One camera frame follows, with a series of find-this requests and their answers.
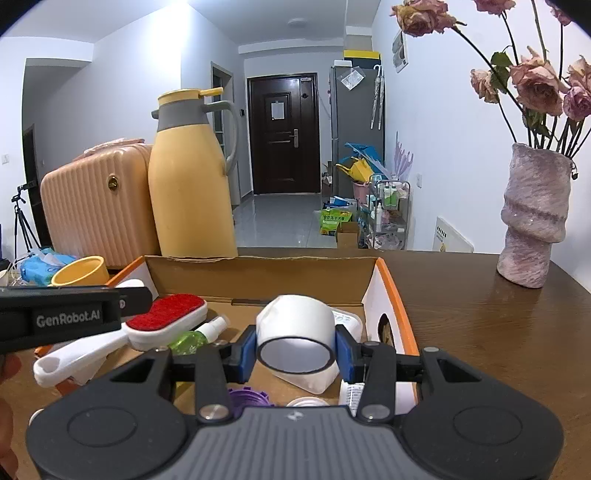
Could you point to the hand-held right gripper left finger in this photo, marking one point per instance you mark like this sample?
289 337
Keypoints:
248 353

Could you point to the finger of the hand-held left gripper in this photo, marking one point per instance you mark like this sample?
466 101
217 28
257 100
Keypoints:
136 299

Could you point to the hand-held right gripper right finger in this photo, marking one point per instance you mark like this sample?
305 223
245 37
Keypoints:
344 355

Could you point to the white wipes canister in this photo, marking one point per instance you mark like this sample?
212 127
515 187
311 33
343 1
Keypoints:
347 323

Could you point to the purple ribbed lid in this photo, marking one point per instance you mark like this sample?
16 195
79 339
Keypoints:
249 398

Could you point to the white tape roll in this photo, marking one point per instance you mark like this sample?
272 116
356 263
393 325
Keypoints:
295 318

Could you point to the green spray bottle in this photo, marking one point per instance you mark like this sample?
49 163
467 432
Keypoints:
189 344

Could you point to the large white bottle cap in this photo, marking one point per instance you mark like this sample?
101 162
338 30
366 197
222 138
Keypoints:
307 402

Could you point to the orange cardboard box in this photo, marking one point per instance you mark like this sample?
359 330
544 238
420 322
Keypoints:
286 281

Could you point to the person's left hand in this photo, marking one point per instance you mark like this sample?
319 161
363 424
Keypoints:
7 369

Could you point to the red lint brush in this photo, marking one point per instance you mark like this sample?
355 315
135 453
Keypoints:
166 309

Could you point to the yellow mug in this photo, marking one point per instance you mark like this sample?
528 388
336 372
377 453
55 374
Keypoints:
83 272

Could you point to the blue tissue pack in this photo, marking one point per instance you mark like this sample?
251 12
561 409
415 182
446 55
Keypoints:
41 267

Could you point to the peach ribbed suitcase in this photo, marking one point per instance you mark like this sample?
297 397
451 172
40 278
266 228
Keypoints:
92 207

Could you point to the yellow thermos jug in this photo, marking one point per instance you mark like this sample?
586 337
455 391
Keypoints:
189 198

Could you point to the brown cardboard carton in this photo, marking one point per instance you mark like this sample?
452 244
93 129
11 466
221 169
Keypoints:
348 235

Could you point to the black tripod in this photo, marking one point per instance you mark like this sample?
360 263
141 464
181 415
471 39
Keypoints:
18 203

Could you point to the metal trolley rack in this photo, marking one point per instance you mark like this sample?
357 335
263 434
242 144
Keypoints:
390 217

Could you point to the pink bucket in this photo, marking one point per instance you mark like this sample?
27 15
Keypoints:
361 189

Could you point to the yellow watering can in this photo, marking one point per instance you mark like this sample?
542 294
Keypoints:
359 170

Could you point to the dark brown door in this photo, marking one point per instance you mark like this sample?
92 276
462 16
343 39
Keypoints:
281 152

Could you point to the blue plastic hanger rack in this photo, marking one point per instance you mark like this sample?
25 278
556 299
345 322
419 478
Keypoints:
364 152

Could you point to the pink textured vase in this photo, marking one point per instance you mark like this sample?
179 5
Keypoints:
531 217

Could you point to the grey refrigerator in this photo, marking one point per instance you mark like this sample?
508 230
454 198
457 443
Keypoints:
344 120

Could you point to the hanging folded umbrellas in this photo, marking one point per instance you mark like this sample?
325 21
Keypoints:
376 97

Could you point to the clear plastic bag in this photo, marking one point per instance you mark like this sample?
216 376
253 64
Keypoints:
352 78

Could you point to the yellow box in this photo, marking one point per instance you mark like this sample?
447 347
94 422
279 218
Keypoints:
362 54

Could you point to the round ceiling lamp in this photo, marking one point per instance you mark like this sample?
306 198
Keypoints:
297 22

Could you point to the bunch of dried roses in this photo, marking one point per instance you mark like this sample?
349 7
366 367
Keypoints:
535 76

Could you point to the wall picture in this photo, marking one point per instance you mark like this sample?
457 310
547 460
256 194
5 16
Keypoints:
400 50

